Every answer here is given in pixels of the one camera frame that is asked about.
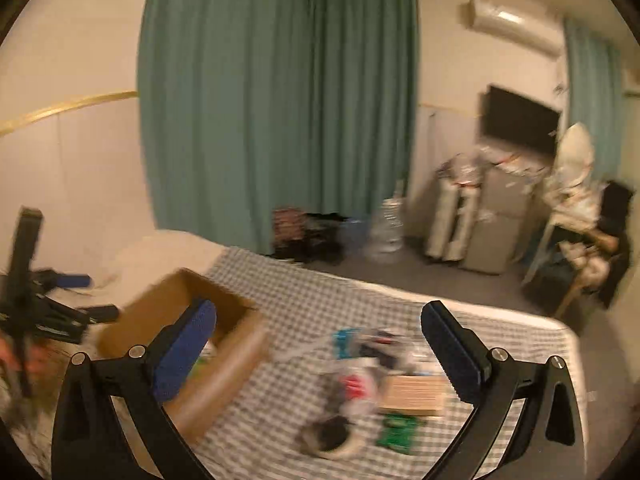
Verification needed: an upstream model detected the clear water jug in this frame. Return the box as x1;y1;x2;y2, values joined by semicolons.
364;197;404;263

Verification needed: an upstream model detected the white suitcase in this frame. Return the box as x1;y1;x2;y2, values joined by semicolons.
425;154;482;262

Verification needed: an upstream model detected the large teal curtain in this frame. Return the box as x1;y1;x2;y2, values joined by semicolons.
138;0;419;254

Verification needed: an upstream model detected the white oval vanity mirror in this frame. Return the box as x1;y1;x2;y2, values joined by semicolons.
552;122;594;191

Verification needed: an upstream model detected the teal window curtain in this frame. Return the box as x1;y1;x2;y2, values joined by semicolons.
564;18;624;179

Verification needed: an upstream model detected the wooden block box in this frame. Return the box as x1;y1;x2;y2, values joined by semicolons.
378;375;449;417

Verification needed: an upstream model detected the green packet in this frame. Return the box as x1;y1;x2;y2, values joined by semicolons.
375;413;424;455

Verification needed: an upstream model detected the white dressing table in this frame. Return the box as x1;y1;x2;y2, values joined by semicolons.
523;185;620;318

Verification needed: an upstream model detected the brown tape roll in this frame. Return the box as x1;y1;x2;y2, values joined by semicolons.
300;414;366;460

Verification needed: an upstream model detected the blue plastic bag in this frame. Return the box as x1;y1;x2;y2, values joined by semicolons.
340;218;369;256

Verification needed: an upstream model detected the brown cardboard box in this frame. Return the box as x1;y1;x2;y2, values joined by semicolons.
98;269;269;443

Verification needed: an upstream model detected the black chair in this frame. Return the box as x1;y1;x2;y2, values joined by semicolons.
596;179;637;311

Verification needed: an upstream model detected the checkered grey white cloth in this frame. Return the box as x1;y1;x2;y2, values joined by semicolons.
192;245;587;480

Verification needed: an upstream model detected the dark patterned bag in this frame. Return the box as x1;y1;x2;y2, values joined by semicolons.
272;207;307;260

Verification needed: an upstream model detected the black wall television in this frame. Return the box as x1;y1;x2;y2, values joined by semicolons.
480;86;561;157

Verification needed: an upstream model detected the white air conditioner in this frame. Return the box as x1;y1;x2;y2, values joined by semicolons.
469;0;565;58

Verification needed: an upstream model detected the teal blue packet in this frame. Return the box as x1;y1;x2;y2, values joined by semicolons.
333;328;360;360

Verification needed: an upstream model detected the grey mini fridge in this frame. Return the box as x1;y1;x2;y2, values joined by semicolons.
462;164;544;275

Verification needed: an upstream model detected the black white patterned pouch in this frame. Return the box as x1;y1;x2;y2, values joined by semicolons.
355;330;423;375

